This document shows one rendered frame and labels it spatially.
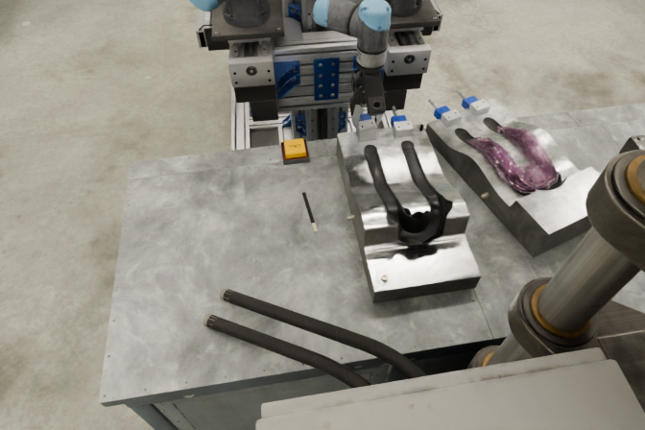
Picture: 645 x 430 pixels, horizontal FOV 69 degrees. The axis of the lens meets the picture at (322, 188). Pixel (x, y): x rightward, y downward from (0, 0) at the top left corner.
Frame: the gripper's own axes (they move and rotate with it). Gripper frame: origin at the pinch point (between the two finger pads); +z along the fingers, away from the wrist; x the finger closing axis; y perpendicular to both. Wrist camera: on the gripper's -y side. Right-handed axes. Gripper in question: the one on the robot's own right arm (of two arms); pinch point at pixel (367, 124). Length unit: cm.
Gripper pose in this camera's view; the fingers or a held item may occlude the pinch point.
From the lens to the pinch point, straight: 136.5
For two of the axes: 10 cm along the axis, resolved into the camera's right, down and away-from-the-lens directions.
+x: -9.9, 1.2, -1.0
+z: 0.0, 6.3, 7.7
